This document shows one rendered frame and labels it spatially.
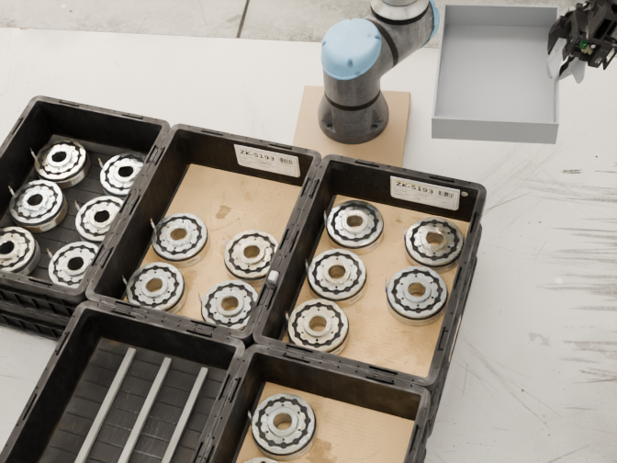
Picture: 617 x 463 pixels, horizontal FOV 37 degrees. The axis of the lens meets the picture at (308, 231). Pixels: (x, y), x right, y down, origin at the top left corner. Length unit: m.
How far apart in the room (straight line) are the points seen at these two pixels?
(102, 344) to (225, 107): 0.69
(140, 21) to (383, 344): 2.09
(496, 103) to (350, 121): 0.42
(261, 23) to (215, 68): 1.14
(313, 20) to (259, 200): 1.61
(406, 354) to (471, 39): 0.57
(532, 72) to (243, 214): 0.58
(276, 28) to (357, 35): 1.46
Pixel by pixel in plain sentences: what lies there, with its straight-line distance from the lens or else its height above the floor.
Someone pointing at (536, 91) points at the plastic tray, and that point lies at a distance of 1.64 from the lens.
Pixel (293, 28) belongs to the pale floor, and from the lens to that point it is 3.29.
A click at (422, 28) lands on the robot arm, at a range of 1.92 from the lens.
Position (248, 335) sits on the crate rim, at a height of 0.93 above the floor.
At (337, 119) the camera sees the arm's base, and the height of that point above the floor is 0.78.
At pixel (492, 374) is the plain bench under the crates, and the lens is 1.72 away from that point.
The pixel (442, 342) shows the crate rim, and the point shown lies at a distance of 1.48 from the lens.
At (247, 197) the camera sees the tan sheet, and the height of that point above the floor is 0.83.
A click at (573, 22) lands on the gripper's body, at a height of 1.21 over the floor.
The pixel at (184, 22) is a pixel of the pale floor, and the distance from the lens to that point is 3.39.
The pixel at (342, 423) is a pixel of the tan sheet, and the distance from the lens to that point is 1.53.
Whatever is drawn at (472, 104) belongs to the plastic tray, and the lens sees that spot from 1.61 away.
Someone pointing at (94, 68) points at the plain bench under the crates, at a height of 0.70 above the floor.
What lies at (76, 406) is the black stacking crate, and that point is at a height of 0.83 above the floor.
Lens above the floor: 2.24
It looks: 55 degrees down
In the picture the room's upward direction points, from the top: 8 degrees counter-clockwise
